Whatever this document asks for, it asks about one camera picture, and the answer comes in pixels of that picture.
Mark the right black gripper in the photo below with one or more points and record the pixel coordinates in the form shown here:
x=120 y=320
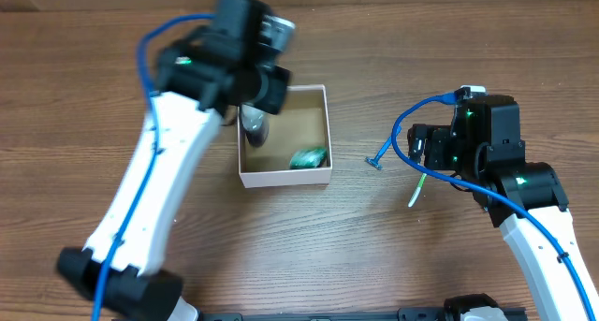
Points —
x=439 y=140

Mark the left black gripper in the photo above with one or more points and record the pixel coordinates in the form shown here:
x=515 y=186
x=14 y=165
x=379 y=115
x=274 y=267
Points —
x=272 y=100

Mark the green white toothbrush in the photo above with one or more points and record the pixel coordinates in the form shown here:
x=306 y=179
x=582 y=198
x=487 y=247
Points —
x=417 y=191

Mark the clear spray bottle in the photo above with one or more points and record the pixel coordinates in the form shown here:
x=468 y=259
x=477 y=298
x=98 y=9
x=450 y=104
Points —
x=255 y=124

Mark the blue disposable razor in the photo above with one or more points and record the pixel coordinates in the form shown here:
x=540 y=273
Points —
x=375 y=161

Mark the green Dettol soap bar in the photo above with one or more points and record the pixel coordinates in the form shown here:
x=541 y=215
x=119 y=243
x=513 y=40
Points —
x=308 y=158

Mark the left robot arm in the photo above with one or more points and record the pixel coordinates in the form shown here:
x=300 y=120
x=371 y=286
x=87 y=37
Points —
x=120 y=266

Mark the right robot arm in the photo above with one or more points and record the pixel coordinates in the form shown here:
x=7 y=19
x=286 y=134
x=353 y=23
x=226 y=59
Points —
x=481 y=152

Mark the white cardboard box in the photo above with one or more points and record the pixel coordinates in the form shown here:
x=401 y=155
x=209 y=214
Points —
x=303 y=123

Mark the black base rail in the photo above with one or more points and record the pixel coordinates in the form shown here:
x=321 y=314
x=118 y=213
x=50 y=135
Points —
x=403 y=314

